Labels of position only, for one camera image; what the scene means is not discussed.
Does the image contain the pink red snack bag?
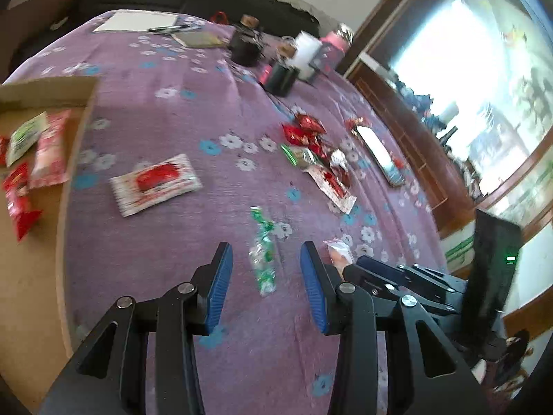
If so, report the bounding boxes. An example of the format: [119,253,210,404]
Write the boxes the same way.
[304,165,357,214]

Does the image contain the green clear candy wrapper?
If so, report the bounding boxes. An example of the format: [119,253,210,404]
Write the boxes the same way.
[249,206,277,297]

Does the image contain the red snack bar wrapper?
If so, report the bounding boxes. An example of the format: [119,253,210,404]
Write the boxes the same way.
[2,162,42,242]

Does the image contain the pink patterned snack packet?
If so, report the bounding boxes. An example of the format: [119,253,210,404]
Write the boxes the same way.
[30,110,71,188]

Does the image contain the green white snack packet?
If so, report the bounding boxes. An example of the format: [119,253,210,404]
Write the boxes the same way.
[6,111,48,167]

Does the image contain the small red candy packet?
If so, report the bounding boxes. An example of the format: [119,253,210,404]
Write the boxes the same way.
[0,136,9,168]

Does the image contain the pile of red snacks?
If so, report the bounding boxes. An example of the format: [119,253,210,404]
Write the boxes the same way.
[281,112,350,188]

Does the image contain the person's right hand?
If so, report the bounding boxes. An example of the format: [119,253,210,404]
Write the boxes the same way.
[471,359,487,384]

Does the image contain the brown cardboard box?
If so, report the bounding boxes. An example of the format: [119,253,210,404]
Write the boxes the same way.
[1,77,99,413]

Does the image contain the wooden cabinet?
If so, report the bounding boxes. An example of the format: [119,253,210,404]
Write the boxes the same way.
[348,62,475,239]

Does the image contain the smartphone with light screen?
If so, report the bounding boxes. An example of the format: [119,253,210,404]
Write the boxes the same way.
[353,126,405,187]

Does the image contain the white red snack packet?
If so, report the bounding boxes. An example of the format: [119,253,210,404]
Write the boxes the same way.
[110,154,203,218]

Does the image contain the purple floral tablecloth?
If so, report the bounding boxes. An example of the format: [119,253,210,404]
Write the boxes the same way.
[10,19,445,414]

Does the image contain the pink lidded container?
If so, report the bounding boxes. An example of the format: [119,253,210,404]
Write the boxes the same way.
[310,24,354,75]

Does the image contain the white cup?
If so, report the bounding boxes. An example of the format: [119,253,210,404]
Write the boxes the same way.
[289,31,322,81]

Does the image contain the black cylindrical jar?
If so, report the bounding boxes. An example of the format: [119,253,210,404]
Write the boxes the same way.
[228,14,263,66]

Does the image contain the olive notebook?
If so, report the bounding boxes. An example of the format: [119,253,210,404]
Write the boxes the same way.
[171,31,227,49]

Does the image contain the white paper sheet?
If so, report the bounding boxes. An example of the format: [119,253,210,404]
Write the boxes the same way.
[94,10,178,33]

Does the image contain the black sofa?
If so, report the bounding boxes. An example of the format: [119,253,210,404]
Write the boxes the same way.
[7,0,321,71]

